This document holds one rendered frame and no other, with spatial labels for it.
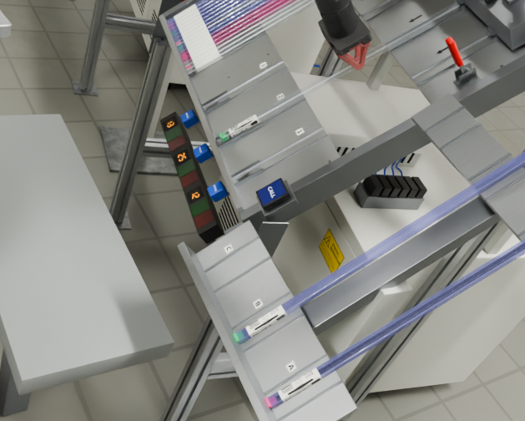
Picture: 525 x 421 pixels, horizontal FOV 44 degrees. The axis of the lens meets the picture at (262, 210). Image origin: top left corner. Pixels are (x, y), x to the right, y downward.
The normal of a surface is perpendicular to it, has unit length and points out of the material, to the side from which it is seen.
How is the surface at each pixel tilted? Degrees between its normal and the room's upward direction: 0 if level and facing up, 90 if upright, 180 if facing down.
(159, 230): 0
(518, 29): 90
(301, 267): 90
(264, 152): 44
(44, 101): 0
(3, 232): 0
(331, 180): 90
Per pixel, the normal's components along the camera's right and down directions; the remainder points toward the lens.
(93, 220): 0.33, -0.72
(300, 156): -0.39, -0.53
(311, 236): -0.89, -0.03
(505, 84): 0.31, 0.70
